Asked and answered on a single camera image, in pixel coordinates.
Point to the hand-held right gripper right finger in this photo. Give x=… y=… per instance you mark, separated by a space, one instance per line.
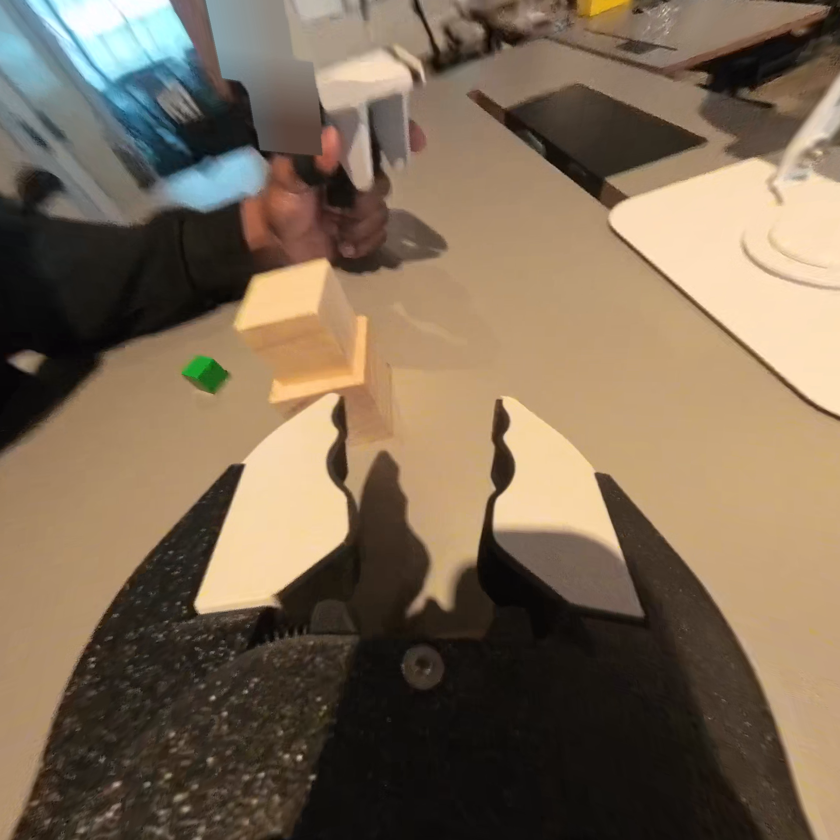
x=558 y=505

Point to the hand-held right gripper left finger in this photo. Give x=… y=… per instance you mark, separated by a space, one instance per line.
x=275 y=518

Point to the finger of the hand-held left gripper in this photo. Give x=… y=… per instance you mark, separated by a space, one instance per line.
x=351 y=131
x=394 y=124

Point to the medium pale wooden cube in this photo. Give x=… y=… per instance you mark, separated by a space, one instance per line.
x=289 y=308

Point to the large natural wooden cube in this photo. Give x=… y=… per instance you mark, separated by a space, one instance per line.
x=374 y=400

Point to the green wooden cube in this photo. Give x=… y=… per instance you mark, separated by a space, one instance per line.
x=205 y=374

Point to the person's left forearm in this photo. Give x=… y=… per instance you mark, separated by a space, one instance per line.
x=98 y=282

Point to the person's left hand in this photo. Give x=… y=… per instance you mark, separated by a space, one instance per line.
x=289 y=223

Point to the black desk pad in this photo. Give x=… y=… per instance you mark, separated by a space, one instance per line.
x=604 y=131

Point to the small yellow box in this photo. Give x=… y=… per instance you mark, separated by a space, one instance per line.
x=600 y=6

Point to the white document stand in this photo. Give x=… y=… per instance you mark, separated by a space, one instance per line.
x=689 y=249

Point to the grey desk with brown edge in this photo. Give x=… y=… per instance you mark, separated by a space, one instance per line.
x=722 y=33

